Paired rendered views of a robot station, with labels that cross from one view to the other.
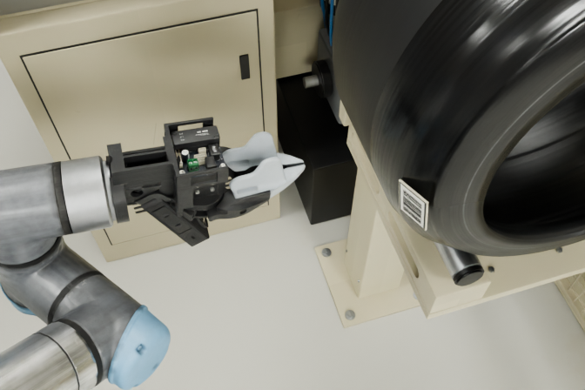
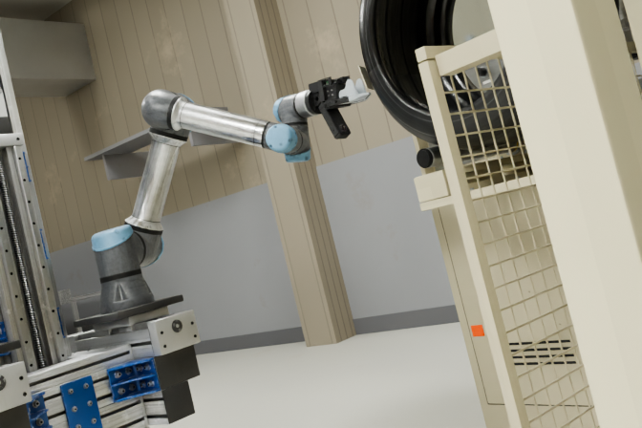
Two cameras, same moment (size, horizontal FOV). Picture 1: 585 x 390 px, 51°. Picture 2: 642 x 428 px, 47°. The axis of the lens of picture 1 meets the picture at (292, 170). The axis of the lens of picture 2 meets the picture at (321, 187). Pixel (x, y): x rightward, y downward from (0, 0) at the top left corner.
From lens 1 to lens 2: 1.96 m
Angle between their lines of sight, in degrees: 79
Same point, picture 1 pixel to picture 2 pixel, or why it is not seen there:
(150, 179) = (317, 89)
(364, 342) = not seen: outside the picture
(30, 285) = not seen: hidden behind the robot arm
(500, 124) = (362, 16)
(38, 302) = not seen: hidden behind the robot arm
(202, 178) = (329, 87)
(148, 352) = (277, 129)
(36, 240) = (288, 113)
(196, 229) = (333, 124)
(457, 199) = (370, 65)
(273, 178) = (352, 92)
